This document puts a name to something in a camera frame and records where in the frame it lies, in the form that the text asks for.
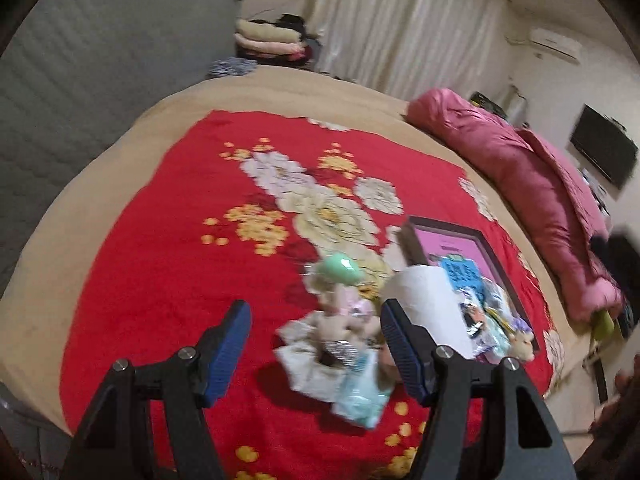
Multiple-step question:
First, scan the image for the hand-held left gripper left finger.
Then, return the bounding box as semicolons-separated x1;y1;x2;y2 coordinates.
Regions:
60;301;251;480

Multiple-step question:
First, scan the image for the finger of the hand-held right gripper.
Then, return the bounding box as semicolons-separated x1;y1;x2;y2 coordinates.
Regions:
589;230;640;281

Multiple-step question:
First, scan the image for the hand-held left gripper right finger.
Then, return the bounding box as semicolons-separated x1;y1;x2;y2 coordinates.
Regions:
381;299;576;480

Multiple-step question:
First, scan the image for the teal tissue pack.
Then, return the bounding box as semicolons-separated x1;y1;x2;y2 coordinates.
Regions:
332;350;396;428

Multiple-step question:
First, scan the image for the leopard print cloth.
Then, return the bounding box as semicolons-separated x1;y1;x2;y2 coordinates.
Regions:
317;337;361;366

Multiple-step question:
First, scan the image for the car print wet wipes pack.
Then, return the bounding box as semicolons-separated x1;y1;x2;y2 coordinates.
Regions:
457;287;488;346

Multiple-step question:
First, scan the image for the beige plush with pink bow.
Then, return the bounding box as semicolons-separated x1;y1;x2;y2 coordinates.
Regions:
320;285;381;346

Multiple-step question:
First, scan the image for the white patterned cloth pouch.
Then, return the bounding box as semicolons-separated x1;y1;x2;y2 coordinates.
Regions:
274;312;351;403

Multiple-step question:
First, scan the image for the mint green egg-shaped toy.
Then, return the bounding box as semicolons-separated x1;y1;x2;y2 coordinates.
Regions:
312;254;362;288

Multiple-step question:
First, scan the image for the white and orange plush toy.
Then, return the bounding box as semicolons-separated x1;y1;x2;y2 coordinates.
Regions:
507;335;536;363

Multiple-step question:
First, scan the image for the dark framed pink box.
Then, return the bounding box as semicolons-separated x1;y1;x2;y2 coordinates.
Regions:
400;216;541;356

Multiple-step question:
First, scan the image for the person's right hand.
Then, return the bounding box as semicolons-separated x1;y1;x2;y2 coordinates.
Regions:
587;355;640;461

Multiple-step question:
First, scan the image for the small beige plush toy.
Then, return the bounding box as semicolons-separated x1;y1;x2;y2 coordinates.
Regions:
375;345;401;386

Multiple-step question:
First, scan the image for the white paper towel roll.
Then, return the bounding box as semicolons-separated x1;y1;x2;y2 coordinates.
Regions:
382;265;476;361

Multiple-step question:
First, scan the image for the yellow-green object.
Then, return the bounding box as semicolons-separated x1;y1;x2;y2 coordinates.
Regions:
592;310;616;341

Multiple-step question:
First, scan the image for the black television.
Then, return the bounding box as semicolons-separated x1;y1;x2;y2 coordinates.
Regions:
570;104;640;191

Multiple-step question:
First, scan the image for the red floral blanket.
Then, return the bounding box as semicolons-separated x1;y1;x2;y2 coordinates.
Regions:
59;110;563;480

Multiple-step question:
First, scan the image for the pink quilt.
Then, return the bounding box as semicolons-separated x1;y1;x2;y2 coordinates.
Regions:
405;87;626;323

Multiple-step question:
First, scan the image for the black bag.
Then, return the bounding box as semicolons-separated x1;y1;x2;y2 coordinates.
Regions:
470;91;508;121

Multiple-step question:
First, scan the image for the white air conditioner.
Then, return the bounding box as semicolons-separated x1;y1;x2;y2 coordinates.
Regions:
527;27;583;58

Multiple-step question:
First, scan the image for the beige bed sheet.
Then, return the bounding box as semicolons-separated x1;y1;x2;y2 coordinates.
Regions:
0;72;591;436

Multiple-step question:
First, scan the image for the blue patterned cloth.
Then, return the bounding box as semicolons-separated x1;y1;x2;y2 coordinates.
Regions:
207;57;258;78

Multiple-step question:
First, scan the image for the white curtain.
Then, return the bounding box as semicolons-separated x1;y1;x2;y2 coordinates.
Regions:
305;0;506;106

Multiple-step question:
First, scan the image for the grey quilted headboard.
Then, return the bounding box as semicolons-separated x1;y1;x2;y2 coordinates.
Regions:
0;0;243;291

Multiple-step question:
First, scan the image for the cream folded blanket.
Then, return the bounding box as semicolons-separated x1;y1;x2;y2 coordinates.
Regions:
235;19;301;43

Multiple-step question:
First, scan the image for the black garment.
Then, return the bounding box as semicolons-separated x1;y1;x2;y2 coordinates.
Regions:
250;14;316;36

